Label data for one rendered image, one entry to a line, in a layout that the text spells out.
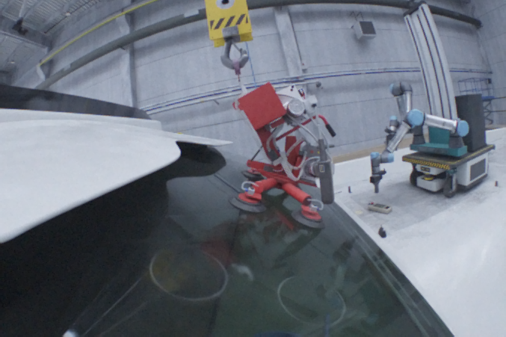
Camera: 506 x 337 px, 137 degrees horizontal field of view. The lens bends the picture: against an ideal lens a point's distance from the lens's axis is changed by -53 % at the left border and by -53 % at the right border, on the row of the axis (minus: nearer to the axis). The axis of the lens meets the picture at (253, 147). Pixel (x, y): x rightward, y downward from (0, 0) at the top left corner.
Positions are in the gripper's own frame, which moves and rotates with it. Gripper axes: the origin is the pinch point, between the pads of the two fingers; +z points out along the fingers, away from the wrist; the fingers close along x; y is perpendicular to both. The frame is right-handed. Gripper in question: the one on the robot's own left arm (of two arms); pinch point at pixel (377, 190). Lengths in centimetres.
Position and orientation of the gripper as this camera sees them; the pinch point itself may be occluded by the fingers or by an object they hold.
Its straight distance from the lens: 183.7
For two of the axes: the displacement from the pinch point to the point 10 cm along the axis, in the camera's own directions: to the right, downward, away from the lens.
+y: -4.2, 0.1, 9.1
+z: 1.7, 9.8, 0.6
